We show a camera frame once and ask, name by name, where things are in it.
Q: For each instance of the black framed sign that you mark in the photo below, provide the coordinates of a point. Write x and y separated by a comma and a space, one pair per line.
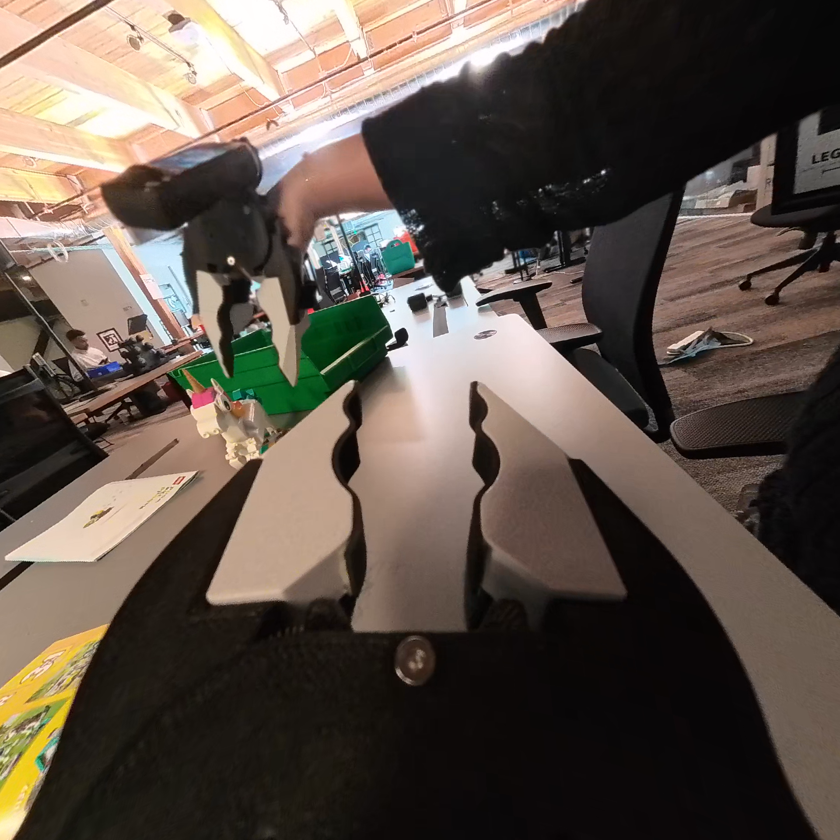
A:
814, 164

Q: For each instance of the black and white marker sign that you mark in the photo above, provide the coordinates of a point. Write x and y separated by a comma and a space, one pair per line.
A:
109, 340

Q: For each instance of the person's black shirt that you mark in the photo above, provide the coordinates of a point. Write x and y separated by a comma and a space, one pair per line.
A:
807, 492

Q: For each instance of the pale slippers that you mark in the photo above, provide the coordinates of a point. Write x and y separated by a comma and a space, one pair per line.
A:
709, 344

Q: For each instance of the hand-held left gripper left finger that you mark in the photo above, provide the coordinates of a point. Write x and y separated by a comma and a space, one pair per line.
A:
282, 525

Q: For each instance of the green plastic bin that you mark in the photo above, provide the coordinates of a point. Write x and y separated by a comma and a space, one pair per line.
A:
341, 348

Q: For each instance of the white toy brick unicorn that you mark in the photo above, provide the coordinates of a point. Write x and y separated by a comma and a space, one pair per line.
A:
223, 420

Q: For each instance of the green tote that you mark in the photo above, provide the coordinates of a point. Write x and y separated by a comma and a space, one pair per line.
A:
400, 258

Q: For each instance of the white paper booklet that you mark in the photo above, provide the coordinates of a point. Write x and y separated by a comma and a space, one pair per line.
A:
98, 518

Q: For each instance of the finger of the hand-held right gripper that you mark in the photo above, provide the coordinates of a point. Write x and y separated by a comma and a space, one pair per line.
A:
213, 308
289, 328

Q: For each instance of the yellow toy set box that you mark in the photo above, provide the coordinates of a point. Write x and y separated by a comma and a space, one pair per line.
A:
33, 715

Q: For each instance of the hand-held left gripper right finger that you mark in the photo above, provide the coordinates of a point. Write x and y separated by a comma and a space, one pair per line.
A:
551, 525

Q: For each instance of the person's right hand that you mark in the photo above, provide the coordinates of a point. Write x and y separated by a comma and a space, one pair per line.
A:
328, 184

